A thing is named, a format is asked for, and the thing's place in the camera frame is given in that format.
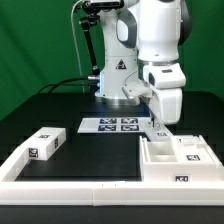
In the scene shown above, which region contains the white cabinet body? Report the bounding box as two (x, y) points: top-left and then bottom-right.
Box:
(139, 137), (224, 182)

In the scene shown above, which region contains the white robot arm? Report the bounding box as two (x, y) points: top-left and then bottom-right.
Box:
(82, 0), (191, 125)

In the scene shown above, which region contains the black cable bundle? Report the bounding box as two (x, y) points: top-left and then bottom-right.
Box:
(37, 77), (101, 95)

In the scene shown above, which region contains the white block with markers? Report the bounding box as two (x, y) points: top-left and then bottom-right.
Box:
(21, 127), (66, 161)

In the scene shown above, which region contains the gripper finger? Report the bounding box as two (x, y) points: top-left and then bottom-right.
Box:
(151, 116), (160, 129)

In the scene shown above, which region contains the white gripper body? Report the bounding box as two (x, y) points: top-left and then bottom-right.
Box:
(149, 86), (183, 125)

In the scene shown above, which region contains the grey cable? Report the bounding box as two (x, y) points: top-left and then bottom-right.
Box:
(70, 0), (86, 94)

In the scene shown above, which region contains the white marker base plate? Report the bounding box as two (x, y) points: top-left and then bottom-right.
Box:
(78, 117), (151, 134)

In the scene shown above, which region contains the white U-shaped fence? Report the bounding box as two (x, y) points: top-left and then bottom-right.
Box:
(0, 147), (224, 206)

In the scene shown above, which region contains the white door panel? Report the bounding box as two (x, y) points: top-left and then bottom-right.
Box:
(170, 135), (214, 164)
(140, 121), (172, 142)

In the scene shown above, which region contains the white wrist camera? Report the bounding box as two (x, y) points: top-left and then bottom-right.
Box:
(122, 82), (151, 106)

